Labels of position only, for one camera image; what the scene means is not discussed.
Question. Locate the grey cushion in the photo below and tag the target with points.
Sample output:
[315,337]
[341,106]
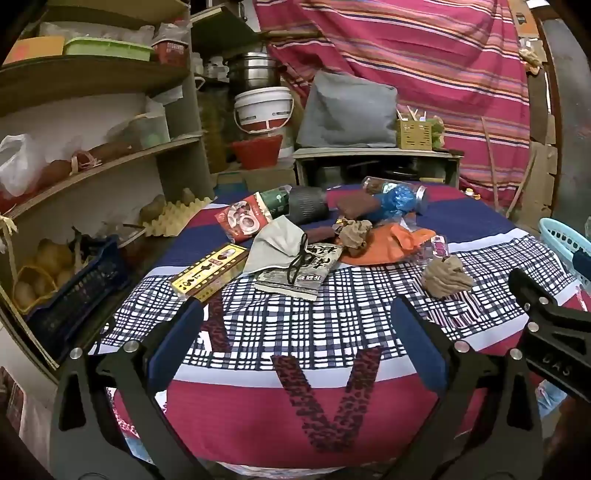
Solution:
[346,110]

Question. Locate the flattened cardboard box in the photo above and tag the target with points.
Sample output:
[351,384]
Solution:
[524,18]

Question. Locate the orange box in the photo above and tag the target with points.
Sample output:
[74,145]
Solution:
[34,50]

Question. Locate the white plastic bag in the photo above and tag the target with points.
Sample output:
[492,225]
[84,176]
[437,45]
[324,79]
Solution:
[18,161]

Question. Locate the dark blue plastic crate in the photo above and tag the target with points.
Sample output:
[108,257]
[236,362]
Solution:
[78,295]

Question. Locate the white jars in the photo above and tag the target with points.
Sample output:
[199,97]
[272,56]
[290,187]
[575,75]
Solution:
[214,67]

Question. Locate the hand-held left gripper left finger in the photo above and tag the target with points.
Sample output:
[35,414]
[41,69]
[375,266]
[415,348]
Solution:
[178,341]

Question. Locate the low wooden cabinet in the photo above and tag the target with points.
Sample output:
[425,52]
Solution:
[369,153]

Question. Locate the cardboard sheets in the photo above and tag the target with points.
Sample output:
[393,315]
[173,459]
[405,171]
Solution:
[542,166]

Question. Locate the yellow printed carton box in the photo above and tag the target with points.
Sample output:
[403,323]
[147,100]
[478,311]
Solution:
[207,272]

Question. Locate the sweet potato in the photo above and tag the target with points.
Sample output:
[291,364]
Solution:
[108,152]
[55,171]

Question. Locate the yellow egg carton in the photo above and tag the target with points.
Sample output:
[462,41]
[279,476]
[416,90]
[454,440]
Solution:
[178,217]

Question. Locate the clear plastic blister pack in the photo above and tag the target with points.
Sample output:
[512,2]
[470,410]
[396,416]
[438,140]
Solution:
[436,249]

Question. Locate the clear jar with metal lid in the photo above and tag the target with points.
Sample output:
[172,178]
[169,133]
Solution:
[371,184]

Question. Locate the red yellow candy wrapper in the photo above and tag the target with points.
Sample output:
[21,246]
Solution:
[340,225]

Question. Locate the red snack packet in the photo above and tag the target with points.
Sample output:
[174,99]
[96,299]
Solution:
[242,219]

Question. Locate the clear plastic container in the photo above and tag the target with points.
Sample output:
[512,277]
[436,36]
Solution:
[143,131]

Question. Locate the yellow utensil holder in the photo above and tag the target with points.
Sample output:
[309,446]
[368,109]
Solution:
[413,134]

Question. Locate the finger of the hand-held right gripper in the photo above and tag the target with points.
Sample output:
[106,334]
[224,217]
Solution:
[582,263]
[535,295]

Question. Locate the brown paper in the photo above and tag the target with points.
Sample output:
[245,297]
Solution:
[445,277]
[355,233]

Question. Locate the green leafy bundle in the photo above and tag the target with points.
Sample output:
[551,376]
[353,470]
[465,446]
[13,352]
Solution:
[436,131]

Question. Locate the small red basket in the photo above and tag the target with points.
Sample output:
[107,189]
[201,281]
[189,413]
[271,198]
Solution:
[170,51]

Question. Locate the grey printed tea packet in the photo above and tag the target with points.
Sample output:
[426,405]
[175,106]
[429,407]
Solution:
[307,274]

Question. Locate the blue plastic bag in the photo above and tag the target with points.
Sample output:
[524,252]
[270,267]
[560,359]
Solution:
[395,201]

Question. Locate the dark jar with green label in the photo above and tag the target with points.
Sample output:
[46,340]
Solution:
[300,203]

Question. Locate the grey metal door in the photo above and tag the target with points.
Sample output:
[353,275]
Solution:
[570,115]

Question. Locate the wooden shelf unit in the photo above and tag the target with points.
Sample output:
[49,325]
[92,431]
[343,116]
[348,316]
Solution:
[92,78]

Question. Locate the red woven plastic basket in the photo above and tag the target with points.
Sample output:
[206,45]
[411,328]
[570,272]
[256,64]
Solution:
[256,152]

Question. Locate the stainless steel pot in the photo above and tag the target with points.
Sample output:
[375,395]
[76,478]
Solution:
[254,69]

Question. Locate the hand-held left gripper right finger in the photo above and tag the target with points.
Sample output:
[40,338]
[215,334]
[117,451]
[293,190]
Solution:
[422,341]

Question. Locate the light blue plastic basket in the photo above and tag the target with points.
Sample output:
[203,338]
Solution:
[558,233]

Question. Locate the green plastic tray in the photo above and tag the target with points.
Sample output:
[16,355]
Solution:
[108,48]

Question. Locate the large cooking oil bottle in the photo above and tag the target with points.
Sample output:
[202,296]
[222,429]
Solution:
[214,129]

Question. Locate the orange plastic bag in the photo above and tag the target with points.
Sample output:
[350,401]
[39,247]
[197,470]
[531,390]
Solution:
[388,247]

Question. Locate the white plastic bucket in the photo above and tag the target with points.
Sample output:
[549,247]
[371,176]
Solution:
[263,106]

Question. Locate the grey face mask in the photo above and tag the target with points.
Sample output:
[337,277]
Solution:
[272,244]

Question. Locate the striped red hanging cloth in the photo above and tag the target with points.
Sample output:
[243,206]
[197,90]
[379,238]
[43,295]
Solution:
[438,69]

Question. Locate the bag of yellow fruit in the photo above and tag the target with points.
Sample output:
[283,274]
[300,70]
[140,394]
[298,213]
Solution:
[46,267]

